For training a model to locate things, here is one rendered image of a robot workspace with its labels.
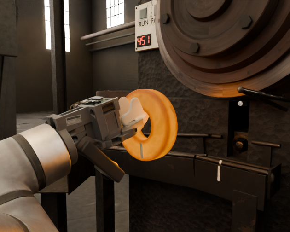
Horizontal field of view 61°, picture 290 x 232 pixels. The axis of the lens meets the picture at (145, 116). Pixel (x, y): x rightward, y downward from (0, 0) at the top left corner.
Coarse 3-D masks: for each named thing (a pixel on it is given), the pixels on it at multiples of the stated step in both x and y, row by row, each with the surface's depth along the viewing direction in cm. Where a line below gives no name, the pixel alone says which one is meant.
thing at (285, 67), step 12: (156, 12) 75; (156, 24) 76; (168, 60) 73; (288, 60) 51; (180, 72) 70; (264, 72) 54; (276, 72) 53; (288, 72) 51; (192, 84) 68; (204, 84) 65; (216, 84) 63; (228, 84) 60; (240, 84) 58; (252, 84) 56; (264, 84) 55; (216, 96) 63; (228, 96) 61
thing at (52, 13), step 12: (60, 0) 689; (60, 12) 692; (60, 24) 695; (60, 36) 697; (60, 48) 700; (60, 60) 703; (60, 72) 706; (60, 84) 708; (60, 96) 711; (60, 108) 714
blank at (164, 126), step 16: (128, 96) 54; (144, 96) 51; (160, 96) 49; (160, 112) 48; (160, 128) 48; (176, 128) 49; (128, 144) 55; (144, 144) 52; (160, 144) 48; (144, 160) 52
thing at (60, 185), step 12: (72, 168) 72; (84, 168) 80; (60, 180) 80; (72, 180) 72; (84, 180) 80; (48, 192) 71; (60, 192) 70; (48, 204) 79; (60, 204) 81; (60, 216) 81; (60, 228) 81
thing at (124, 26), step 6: (126, 24) 879; (132, 24) 857; (108, 30) 955; (114, 30) 932; (120, 30) 922; (84, 36) 1080; (90, 36) 1048; (96, 36) 1026; (120, 36) 945; (96, 42) 1062; (126, 42) 951; (132, 42) 927; (96, 48) 1097; (102, 48) 1064; (108, 48) 1042
